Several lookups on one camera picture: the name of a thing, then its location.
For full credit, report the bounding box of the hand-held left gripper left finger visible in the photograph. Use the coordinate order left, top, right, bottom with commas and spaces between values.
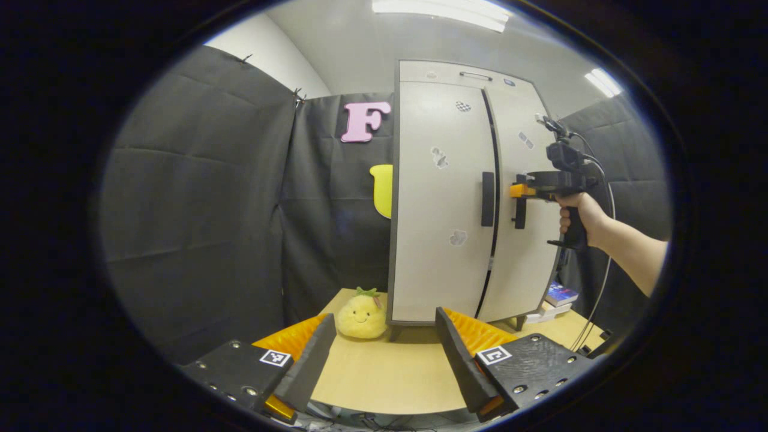
180, 312, 338, 425

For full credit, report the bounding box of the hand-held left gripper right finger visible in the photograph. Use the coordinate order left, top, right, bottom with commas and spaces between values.
435, 306, 601, 422

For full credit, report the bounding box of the grey shoe cabinet door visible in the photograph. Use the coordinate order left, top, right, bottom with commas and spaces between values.
477, 87, 563, 323
393, 81, 499, 325

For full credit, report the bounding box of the grey double-door shoe cabinet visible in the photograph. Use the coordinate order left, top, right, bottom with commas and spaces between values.
387, 59, 566, 332

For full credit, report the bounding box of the grey cabinet drawer front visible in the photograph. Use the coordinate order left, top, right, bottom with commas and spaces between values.
399, 60, 538, 92

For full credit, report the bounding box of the yellow plush fruit toy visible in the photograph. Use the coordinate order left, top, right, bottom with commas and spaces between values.
335, 286, 389, 340

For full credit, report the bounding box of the white flat box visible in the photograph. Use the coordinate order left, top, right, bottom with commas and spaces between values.
526, 302, 572, 325

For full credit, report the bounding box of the small ceiling light panel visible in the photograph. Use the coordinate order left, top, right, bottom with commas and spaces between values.
585, 68, 623, 98

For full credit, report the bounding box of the blue book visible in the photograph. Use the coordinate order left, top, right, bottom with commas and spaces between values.
545, 281, 580, 307

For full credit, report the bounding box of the large ceiling light panel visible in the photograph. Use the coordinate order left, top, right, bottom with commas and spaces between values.
372, 0, 511, 32

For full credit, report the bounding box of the black backdrop cloth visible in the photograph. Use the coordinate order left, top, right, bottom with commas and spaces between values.
99, 45, 673, 361

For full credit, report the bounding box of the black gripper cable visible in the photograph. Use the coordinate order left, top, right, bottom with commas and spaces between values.
567, 131, 617, 353

